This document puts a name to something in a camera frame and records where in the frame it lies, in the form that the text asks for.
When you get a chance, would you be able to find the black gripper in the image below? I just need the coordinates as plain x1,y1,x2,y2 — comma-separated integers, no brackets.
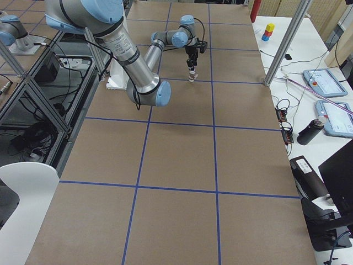
185,45,198,72

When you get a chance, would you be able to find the black monitor with stand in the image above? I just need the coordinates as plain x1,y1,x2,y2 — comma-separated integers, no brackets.
301,141,352,252

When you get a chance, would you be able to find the aluminium frame post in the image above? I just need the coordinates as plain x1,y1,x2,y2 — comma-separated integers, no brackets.
264,0,312,87

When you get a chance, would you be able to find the blue teach pendant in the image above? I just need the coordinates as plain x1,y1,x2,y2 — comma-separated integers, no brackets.
303,68,348,98
315,100,352,138

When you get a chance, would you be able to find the lower blue teach pendant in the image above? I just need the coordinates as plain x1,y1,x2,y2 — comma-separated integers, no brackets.
315,100,352,138

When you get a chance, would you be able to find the yellow cube block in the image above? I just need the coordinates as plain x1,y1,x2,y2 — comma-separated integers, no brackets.
265,23,275,33

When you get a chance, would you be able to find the blue cube block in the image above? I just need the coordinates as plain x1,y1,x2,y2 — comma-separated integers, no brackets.
261,34,270,41

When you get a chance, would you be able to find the red cylinder bottle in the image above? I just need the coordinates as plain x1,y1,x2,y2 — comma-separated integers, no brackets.
250,0,261,23

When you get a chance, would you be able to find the red cube block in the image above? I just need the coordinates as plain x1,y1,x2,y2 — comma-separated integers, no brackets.
264,30,272,38

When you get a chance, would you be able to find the small red circuit board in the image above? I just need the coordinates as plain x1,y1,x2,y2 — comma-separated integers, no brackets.
276,109,287,123

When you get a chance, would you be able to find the upper blue teach pendant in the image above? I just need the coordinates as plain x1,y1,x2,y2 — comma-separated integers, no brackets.
303,68,348,98

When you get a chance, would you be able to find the black thermos bottle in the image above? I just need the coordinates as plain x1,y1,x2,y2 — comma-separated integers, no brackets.
297,116,327,145

